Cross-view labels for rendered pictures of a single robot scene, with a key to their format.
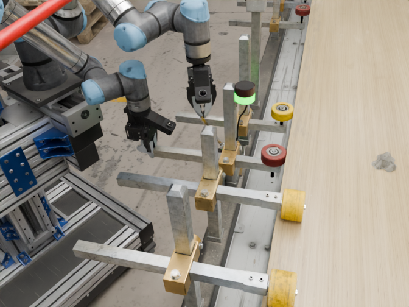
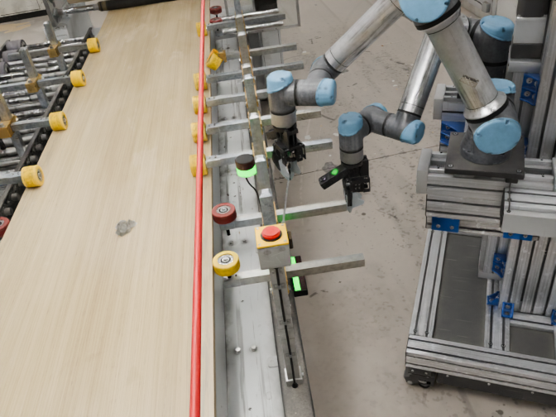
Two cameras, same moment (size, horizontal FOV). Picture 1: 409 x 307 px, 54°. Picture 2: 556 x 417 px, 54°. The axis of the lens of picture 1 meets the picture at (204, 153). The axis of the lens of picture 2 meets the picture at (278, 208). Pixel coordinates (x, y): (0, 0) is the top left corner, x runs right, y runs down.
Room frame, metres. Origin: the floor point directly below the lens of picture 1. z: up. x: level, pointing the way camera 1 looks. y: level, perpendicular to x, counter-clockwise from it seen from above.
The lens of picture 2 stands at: (2.42, -0.53, 1.99)
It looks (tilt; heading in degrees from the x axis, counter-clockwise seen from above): 37 degrees down; 161
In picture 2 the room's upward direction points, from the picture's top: 8 degrees counter-clockwise
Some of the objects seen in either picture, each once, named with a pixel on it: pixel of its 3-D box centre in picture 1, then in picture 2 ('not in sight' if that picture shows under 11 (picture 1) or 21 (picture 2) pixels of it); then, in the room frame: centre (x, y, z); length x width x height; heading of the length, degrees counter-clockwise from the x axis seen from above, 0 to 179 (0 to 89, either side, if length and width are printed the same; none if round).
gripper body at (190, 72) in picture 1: (199, 72); (287, 141); (1.07, 0.00, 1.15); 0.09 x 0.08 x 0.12; 2
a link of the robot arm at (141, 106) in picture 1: (138, 102); (351, 153); (1.09, 0.20, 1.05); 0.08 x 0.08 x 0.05
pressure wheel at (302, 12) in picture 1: (302, 16); not in sight; (2.15, -0.60, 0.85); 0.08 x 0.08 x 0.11
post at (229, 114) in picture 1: (230, 146); (269, 218); (1.05, -0.09, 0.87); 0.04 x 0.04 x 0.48; 72
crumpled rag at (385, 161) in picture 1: (386, 159); (122, 225); (0.87, -0.54, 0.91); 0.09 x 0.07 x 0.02; 138
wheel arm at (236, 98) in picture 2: not in sight; (255, 94); (0.30, 0.17, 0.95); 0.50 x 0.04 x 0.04; 72
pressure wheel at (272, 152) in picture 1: (272, 163); (226, 221); (0.96, -0.22, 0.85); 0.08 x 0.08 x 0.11
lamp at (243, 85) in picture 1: (244, 115); (250, 187); (1.03, -0.14, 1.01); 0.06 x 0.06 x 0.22; 72
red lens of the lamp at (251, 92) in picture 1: (244, 89); (245, 161); (1.03, -0.14, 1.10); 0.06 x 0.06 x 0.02
